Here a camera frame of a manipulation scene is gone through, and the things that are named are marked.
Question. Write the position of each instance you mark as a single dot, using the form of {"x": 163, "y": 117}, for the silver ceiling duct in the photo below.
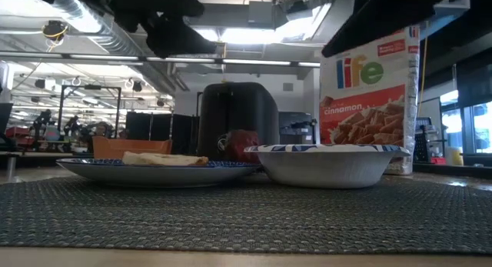
{"x": 115, "y": 44}

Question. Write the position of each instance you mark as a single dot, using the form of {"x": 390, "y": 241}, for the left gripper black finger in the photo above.
{"x": 177, "y": 40}

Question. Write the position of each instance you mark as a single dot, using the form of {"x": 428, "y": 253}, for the toasted bread slice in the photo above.
{"x": 161, "y": 159}

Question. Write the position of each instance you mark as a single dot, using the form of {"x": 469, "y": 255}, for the orange plastic tray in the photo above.
{"x": 130, "y": 147}

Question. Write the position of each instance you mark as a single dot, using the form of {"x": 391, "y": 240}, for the grey metal post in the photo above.
{"x": 11, "y": 169}

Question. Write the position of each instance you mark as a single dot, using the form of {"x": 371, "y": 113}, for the red plastic bin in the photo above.
{"x": 438, "y": 161}

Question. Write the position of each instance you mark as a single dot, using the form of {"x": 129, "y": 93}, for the black metal stand frame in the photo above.
{"x": 89, "y": 87}

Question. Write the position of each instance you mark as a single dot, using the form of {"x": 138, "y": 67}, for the grey woven placemat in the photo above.
{"x": 246, "y": 217}

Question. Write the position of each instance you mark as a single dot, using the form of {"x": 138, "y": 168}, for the blue patterned paper bowl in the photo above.
{"x": 326, "y": 169}

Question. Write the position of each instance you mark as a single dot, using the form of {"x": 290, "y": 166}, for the blue patterned ceramic plate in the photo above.
{"x": 153, "y": 176}

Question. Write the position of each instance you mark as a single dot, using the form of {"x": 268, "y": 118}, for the long ceiling light bar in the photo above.
{"x": 250, "y": 62}

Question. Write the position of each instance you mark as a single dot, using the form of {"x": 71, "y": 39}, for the dark red jam jar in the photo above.
{"x": 242, "y": 145}

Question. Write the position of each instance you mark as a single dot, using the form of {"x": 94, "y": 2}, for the black perforated rack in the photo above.
{"x": 423, "y": 144}

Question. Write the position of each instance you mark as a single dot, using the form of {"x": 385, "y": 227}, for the black cabinet appliance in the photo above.
{"x": 296, "y": 124}

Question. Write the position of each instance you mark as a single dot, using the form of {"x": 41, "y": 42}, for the Life cinnamon cereal box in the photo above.
{"x": 365, "y": 105}

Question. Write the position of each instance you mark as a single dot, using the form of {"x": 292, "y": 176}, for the black partition panels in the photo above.
{"x": 161, "y": 128}

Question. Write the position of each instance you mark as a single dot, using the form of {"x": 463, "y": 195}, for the black two-slot toaster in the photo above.
{"x": 238, "y": 109}

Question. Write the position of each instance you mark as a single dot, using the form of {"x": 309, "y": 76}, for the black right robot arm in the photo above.
{"x": 384, "y": 21}

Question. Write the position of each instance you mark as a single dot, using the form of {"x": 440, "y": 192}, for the black ceiling camera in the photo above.
{"x": 54, "y": 29}

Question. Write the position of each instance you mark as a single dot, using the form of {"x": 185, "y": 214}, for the yellow jug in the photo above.
{"x": 454, "y": 157}

